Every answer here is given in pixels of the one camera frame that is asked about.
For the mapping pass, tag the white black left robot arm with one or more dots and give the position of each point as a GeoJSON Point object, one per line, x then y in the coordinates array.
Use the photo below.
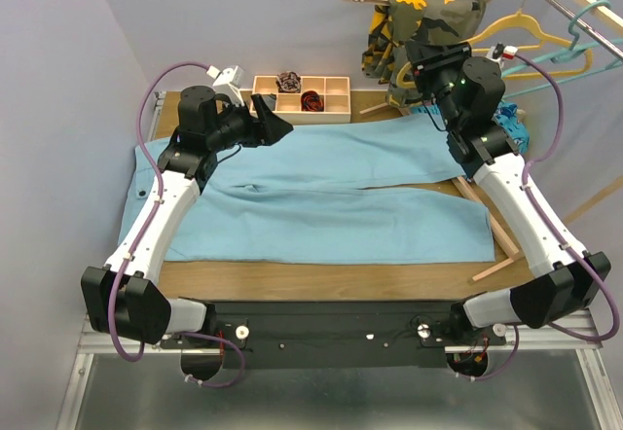
{"type": "Point", "coordinates": [122, 297]}

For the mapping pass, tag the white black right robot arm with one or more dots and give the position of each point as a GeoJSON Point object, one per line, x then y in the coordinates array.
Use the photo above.
{"type": "Point", "coordinates": [566, 276]}

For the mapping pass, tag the patterned pink black sock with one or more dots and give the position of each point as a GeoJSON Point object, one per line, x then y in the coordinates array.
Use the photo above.
{"type": "Point", "coordinates": [288, 82]}

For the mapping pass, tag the wooden compartment tray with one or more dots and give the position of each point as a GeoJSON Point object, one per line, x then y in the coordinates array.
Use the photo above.
{"type": "Point", "coordinates": [335, 92]}

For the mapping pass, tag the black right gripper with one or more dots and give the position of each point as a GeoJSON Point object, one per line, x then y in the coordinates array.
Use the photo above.
{"type": "Point", "coordinates": [426, 55]}

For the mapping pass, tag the aluminium table edge rail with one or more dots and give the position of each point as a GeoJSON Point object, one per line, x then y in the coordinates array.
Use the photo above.
{"type": "Point", "coordinates": [143, 175]}

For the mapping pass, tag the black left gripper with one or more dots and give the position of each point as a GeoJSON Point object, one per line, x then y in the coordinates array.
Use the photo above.
{"type": "Point", "coordinates": [271, 127]}

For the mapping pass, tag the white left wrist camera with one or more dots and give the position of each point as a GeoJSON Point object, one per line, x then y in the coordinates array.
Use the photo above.
{"type": "Point", "coordinates": [227, 81]}

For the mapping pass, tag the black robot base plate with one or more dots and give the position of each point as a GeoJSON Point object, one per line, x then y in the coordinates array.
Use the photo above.
{"type": "Point", "coordinates": [342, 334]}

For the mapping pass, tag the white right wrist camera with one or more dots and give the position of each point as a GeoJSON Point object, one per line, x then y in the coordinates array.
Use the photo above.
{"type": "Point", "coordinates": [500, 53]}

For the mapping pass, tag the yellow plastic hanger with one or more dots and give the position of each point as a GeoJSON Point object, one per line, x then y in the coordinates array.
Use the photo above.
{"type": "Point", "coordinates": [520, 20]}

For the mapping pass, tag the orange black rolled sock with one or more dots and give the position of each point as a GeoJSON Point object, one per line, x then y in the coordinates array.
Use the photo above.
{"type": "Point", "coordinates": [312, 101]}

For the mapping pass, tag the aluminium front frame rail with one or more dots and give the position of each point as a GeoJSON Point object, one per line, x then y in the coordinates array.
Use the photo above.
{"type": "Point", "coordinates": [589, 357]}

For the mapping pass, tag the blue shark print shorts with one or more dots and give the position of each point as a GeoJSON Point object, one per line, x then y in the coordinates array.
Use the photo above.
{"type": "Point", "coordinates": [507, 115]}

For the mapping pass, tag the metal hanging rod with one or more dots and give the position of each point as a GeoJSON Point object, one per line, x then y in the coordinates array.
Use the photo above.
{"type": "Point", "coordinates": [602, 12]}

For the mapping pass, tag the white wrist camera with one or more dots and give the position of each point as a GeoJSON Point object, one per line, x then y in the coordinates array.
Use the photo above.
{"type": "Point", "coordinates": [227, 81]}
{"type": "Point", "coordinates": [500, 53]}

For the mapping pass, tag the camouflage shorts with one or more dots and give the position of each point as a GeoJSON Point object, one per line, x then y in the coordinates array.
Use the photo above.
{"type": "Point", "coordinates": [431, 22]}

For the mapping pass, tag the grey rolled sock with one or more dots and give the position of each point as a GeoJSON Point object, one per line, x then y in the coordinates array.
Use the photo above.
{"type": "Point", "coordinates": [269, 100]}

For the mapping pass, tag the light blue trousers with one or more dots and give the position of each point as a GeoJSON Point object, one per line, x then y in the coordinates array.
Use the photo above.
{"type": "Point", "coordinates": [357, 194]}

